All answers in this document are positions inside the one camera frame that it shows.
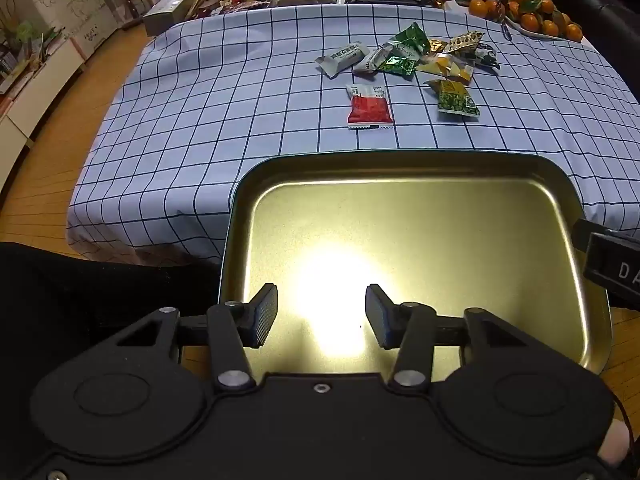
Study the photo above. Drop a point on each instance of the yellow pastry packet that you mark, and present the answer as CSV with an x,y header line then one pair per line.
x,y
445,67

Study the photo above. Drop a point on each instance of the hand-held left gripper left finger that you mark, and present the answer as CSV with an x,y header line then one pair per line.
x,y
265,316

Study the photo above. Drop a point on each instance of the black sofa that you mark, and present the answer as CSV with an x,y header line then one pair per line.
x,y
605,5

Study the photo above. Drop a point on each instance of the grey cardboard box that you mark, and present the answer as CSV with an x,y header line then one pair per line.
x,y
167,12

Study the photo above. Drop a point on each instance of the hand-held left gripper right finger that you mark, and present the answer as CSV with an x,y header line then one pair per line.
x,y
378,321

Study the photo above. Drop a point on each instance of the blue checked tablecloth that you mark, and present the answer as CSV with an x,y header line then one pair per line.
x,y
210,135

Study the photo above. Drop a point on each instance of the green and yellow snack packet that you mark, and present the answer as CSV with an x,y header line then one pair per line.
x,y
455,97

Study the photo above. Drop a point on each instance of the pile of mandarin oranges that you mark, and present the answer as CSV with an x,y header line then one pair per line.
x,y
530,21

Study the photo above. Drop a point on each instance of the person's left hand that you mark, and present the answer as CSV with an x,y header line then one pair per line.
x,y
614,445

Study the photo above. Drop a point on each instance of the grey hawthorn snack packet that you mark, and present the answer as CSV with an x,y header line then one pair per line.
x,y
340,59

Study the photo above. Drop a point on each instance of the small white candy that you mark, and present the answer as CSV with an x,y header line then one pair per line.
x,y
367,61

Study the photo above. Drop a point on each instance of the white low cabinet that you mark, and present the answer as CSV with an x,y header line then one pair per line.
x,y
40,95

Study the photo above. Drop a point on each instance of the red snack packet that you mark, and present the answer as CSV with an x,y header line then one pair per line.
x,y
369,107

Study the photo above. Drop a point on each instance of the green and white snack packet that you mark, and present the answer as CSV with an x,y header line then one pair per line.
x,y
410,40

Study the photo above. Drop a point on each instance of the gold wrapped candy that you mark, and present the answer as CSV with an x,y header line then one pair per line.
x,y
465,41

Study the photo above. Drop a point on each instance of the shiny green candy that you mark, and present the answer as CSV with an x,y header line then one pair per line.
x,y
397,66

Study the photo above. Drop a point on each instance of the gold metal tray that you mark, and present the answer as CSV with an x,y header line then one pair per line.
x,y
415,240

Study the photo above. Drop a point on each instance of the dark and white candy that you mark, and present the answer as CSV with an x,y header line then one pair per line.
x,y
486,57

